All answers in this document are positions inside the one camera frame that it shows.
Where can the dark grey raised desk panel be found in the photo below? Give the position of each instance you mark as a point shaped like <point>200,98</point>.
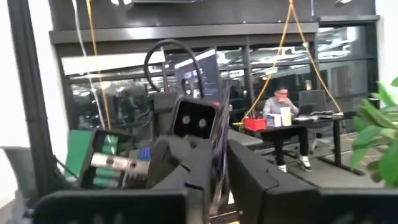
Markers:
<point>245,138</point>

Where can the green plant in black pot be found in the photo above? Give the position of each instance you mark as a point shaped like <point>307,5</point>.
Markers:
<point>379,130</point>

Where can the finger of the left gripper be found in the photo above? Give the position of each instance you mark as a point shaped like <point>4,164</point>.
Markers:
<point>171,149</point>

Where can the grey office chair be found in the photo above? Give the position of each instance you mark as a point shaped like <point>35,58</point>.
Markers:
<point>314,98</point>

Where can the person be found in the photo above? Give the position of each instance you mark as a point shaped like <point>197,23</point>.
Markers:
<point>275,105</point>

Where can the person's shoe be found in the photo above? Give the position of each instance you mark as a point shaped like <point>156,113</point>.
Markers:
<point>282,168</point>
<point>304,162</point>

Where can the black structural column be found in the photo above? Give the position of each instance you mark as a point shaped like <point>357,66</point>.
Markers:
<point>31,93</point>

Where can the red box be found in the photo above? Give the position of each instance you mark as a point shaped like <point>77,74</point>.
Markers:
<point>255,124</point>

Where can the monitor showing code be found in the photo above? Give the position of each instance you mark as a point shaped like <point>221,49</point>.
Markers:
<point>205,71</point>

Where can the black office desk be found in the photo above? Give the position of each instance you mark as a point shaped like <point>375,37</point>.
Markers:
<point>337,143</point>

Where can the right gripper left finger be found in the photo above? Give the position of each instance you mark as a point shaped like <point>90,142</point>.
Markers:
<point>196,171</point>

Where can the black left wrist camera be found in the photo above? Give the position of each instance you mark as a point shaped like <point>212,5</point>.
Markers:
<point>194,109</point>

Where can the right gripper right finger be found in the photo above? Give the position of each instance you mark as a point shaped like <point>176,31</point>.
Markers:
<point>248,174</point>

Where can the blue and white box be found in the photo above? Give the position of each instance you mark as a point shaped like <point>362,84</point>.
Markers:
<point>273,120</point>

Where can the white cup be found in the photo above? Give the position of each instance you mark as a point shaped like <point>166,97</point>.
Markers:
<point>285,116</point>

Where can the green panel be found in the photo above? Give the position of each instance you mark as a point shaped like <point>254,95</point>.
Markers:
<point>76,149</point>

